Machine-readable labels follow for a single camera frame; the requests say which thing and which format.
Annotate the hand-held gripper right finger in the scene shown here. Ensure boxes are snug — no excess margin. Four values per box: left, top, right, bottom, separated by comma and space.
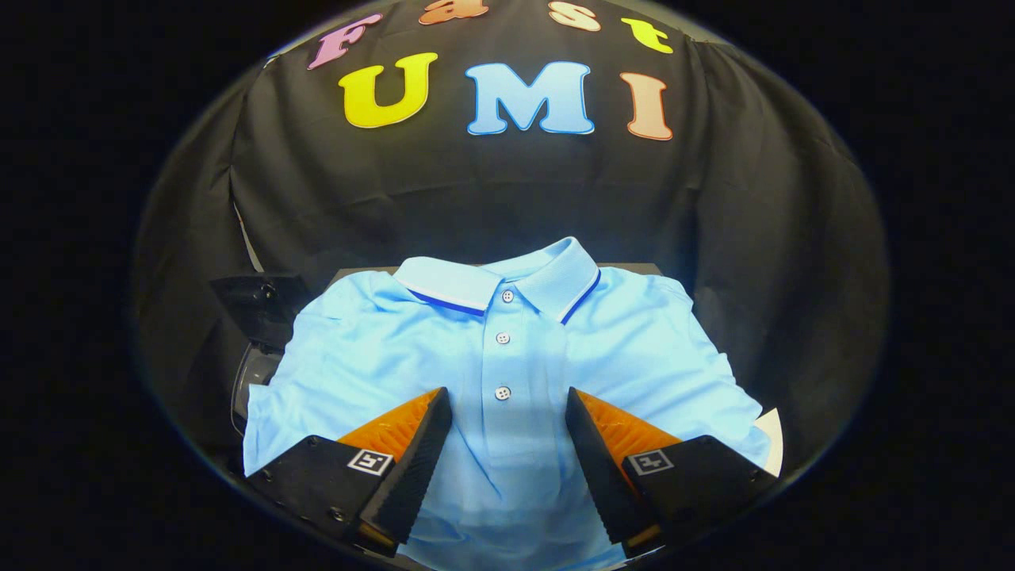
565, 386, 779, 559

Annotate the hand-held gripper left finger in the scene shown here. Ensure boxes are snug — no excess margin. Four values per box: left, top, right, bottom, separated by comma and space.
246, 386, 454, 558

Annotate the light blue polo shirt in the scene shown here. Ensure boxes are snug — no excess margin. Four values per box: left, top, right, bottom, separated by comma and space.
242, 236, 772, 571

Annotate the grey cabinet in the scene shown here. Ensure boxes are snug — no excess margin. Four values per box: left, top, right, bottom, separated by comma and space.
331, 262, 664, 280

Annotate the black backdrop cloth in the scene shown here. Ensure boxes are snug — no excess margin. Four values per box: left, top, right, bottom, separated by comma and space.
131, 0, 889, 477

